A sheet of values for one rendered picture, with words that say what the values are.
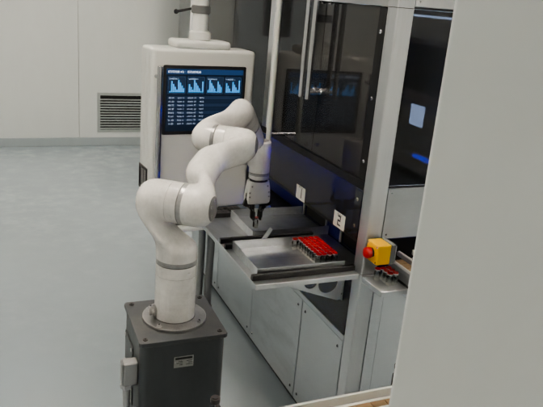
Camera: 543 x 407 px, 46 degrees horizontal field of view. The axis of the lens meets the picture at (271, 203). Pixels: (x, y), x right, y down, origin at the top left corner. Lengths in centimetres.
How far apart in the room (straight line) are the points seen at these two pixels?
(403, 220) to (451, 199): 177
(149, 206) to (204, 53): 126
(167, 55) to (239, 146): 93
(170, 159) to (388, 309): 120
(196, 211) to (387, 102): 77
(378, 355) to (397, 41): 117
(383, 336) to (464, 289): 196
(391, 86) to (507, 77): 164
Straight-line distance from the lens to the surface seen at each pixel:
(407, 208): 231
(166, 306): 189
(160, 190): 179
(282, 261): 234
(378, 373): 259
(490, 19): 53
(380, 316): 245
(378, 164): 218
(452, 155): 55
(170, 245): 181
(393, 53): 213
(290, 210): 285
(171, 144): 294
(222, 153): 199
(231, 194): 313
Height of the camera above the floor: 180
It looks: 18 degrees down
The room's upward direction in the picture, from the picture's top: 5 degrees clockwise
